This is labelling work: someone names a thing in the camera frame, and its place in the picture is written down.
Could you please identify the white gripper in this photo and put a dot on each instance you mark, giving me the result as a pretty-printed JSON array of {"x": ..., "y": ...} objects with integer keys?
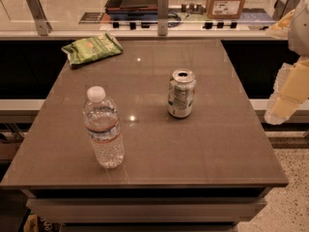
[{"x": 299, "y": 33}]

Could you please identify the clear plastic water bottle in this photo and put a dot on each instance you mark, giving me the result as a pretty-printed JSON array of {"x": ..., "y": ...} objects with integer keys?
[{"x": 101, "y": 118}]

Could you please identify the green jalapeno chip bag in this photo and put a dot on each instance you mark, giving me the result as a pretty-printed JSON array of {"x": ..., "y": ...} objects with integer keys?
[{"x": 84, "y": 51}]

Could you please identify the brown cardboard box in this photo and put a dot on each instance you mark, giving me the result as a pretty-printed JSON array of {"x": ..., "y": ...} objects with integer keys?
[{"x": 224, "y": 9}]

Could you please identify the silver green soda can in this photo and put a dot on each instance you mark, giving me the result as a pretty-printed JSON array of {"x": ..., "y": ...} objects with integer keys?
[{"x": 181, "y": 92}]

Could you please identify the grey table drawer unit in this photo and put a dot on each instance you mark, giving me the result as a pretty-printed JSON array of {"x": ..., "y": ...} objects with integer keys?
[{"x": 193, "y": 211}]

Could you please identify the yellow printed box below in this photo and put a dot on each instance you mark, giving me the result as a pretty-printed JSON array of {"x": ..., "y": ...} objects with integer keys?
[{"x": 36, "y": 224}]

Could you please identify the right metal glass bracket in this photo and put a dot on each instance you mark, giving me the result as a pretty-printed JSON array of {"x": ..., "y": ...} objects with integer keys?
[{"x": 282, "y": 7}]

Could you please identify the metal glass bracket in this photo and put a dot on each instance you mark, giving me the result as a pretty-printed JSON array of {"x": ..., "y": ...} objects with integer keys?
[
  {"x": 162, "y": 17},
  {"x": 282, "y": 7},
  {"x": 42, "y": 25}
]

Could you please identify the middle metal glass bracket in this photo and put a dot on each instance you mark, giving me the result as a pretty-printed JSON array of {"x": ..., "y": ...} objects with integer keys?
[{"x": 162, "y": 17}]

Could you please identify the left metal glass bracket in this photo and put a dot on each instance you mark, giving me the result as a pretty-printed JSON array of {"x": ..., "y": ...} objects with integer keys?
[{"x": 42, "y": 25}]

